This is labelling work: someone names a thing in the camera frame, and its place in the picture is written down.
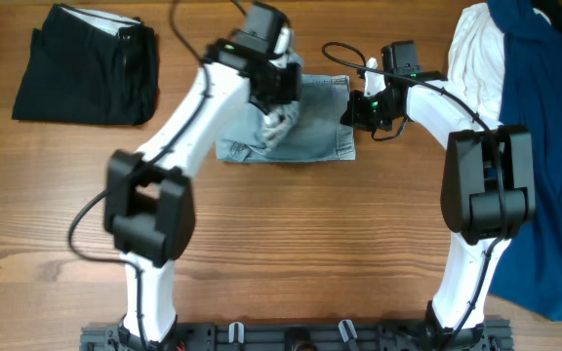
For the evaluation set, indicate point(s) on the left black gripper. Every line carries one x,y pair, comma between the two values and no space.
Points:
287,87

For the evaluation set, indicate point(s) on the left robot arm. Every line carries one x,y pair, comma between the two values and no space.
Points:
149,205

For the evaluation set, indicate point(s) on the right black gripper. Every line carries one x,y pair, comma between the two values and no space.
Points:
357,113

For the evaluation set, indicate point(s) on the folded black trousers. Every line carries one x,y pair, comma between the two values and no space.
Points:
89,67

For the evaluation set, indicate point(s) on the white shirt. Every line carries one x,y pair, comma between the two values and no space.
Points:
476,62

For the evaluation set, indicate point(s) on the dark blue shirt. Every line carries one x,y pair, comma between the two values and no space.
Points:
530,270

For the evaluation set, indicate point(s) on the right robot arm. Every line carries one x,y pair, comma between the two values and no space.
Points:
487,190

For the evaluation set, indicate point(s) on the light blue denim shorts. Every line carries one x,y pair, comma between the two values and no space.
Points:
304,131

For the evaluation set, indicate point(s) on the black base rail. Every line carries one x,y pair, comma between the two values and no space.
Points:
345,335

